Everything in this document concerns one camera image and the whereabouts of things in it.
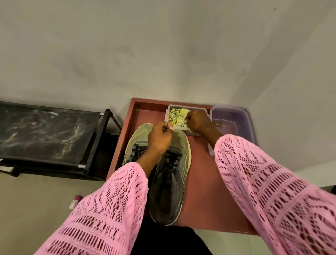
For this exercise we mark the small white bottle pink cap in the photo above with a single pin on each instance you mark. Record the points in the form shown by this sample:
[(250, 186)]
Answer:
[(74, 202)]

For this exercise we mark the person's left fingers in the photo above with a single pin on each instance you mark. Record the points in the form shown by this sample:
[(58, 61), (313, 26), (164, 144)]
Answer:
[(167, 127)]

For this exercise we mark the person's left forearm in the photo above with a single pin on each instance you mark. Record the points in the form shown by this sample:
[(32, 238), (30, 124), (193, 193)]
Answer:
[(105, 210)]

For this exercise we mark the yellow patterned cleaning cloth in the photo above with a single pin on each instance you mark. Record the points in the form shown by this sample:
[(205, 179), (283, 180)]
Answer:
[(178, 118)]

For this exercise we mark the purple plastic tub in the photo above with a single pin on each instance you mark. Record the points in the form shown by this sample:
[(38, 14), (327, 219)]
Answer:
[(233, 120)]

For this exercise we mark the grey plastic tray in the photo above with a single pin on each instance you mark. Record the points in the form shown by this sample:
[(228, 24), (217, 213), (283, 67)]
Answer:
[(194, 131)]

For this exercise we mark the grey sneaker with black laces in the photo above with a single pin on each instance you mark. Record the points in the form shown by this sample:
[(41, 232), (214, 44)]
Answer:
[(136, 147), (168, 184)]

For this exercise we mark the black metal rack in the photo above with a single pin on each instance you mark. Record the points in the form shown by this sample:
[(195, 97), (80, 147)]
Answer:
[(44, 131)]

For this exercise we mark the person's left hand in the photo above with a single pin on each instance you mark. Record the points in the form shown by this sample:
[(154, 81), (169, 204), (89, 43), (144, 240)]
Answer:
[(158, 138)]

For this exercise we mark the person's right hand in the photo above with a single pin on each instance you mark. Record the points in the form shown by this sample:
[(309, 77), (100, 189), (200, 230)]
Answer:
[(200, 123)]

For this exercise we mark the person's black trousers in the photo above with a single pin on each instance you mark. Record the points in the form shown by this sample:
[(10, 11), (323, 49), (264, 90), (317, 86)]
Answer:
[(168, 240)]

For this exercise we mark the person's right forearm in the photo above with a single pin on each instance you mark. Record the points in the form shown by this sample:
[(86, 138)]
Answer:
[(267, 189)]

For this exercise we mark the person's right fingers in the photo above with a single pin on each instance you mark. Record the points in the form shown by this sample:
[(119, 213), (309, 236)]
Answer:
[(191, 118)]

